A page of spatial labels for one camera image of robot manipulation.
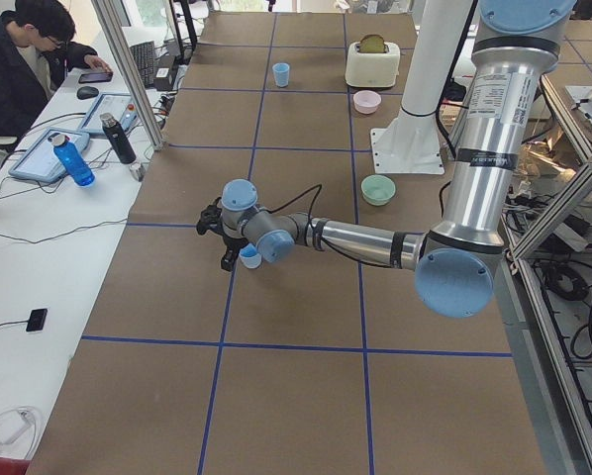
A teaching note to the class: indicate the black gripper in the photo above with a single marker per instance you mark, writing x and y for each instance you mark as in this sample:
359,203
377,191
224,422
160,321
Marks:
233,244

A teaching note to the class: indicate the light blue cup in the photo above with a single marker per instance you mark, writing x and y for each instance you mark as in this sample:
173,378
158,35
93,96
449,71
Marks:
281,74
250,257

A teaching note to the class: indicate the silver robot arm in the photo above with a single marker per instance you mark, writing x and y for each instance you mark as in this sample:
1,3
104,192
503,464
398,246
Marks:
454,262

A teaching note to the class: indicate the green bowl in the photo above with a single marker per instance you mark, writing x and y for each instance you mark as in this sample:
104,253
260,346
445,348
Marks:
377,189

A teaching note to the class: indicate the black thermos bottle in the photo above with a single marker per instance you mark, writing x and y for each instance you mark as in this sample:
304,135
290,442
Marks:
117,138

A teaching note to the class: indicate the blue water bottle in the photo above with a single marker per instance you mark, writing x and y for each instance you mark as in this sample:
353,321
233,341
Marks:
71,159

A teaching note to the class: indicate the far teach pendant tablet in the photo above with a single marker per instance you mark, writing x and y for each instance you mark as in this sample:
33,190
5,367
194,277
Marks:
119,105

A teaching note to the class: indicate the teach pendant tablet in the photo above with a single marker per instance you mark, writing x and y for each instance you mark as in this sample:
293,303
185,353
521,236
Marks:
39,163
119,105

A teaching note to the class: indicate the pink bowl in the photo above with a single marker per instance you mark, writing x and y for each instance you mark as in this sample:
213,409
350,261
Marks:
366,102

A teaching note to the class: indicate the near teach pendant tablet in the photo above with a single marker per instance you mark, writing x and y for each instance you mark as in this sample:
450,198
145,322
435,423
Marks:
39,163

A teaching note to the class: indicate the black computer mouse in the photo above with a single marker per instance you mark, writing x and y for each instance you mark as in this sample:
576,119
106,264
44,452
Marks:
87,92

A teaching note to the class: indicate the black keyboard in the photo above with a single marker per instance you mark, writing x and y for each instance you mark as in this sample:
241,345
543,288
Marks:
143,55

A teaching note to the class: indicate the black smartphone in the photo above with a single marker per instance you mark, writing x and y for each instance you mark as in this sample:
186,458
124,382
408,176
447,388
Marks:
95,77

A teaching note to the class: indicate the cream toaster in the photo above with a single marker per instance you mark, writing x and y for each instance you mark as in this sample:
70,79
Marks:
372,70

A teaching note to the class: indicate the bread slice in toaster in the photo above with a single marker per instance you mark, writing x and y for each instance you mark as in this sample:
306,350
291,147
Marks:
372,43

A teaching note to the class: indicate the person in black jacket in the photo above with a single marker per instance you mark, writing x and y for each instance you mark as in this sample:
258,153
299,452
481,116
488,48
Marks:
37,50

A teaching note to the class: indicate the aluminium frame post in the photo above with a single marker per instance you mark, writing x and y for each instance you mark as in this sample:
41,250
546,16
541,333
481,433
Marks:
112,29

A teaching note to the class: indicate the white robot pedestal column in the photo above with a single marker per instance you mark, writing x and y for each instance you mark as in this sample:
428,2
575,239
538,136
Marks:
444,26

